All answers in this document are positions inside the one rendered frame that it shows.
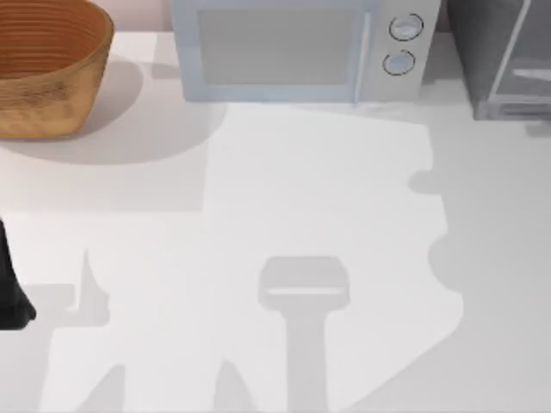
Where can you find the microwave oven door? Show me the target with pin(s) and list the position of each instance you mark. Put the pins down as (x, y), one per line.
(275, 47)

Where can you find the pale microwave oven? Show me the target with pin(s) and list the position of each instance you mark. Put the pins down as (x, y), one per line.
(387, 86)

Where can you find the round microwave knob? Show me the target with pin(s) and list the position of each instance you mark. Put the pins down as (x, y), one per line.
(405, 26)
(398, 63)

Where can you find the brown woven basket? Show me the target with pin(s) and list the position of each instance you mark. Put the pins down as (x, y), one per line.
(51, 86)

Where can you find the grey cabinet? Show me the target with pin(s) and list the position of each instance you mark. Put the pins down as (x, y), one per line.
(482, 56)

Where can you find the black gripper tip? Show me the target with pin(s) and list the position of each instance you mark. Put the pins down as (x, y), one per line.
(10, 292)

